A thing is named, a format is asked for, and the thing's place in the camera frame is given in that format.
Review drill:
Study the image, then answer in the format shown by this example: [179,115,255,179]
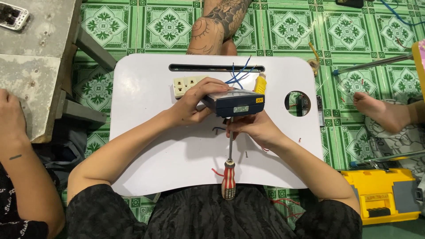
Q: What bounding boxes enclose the person's right hand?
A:
[226,111,283,150]

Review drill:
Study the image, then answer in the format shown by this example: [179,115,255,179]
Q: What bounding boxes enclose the person's left hand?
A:
[175,77,233,126]

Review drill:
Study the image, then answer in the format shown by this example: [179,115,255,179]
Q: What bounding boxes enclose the dark blue power strip box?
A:
[201,87,266,119]

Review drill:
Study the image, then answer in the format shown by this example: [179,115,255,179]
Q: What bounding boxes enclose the red white striped screwdriver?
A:
[221,117,237,200]

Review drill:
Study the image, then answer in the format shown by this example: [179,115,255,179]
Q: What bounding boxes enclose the cream socket outlet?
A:
[173,75,213,100]

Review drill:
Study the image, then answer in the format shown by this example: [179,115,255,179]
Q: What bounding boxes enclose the dark electrical part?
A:
[290,94,311,117]

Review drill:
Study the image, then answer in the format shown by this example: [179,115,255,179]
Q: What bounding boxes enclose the person's black garment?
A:
[66,183,363,239]

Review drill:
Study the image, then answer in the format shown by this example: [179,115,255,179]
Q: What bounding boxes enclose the white lap table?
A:
[109,53,325,197]

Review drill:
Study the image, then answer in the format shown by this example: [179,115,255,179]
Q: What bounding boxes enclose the metal rod with blue tip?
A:
[333,52,414,76]
[350,150,425,168]

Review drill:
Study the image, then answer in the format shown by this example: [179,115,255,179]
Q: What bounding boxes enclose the yellow plastic toolbox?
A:
[341,168,423,226]

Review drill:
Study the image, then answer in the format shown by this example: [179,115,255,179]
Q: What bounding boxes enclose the black object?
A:
[335,0,365,9]

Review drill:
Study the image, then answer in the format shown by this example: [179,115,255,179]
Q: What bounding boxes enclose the yellow pink board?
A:
[411,39,425,102]

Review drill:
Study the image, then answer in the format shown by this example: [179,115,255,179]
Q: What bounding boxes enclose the white socket with black parts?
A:
[0,2,30,31]

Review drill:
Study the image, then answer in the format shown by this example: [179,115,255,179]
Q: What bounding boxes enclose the blue wires bundle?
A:
[225,55,258,90]

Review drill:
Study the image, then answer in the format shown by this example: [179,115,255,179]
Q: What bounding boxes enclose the tangled red wires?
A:
[270,198,303,220]

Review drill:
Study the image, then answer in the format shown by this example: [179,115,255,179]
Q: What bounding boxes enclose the yellow wire with plug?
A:
[307,42,321,77]

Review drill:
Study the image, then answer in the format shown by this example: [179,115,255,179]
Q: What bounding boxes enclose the blue cable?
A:
[379,0,425,27]

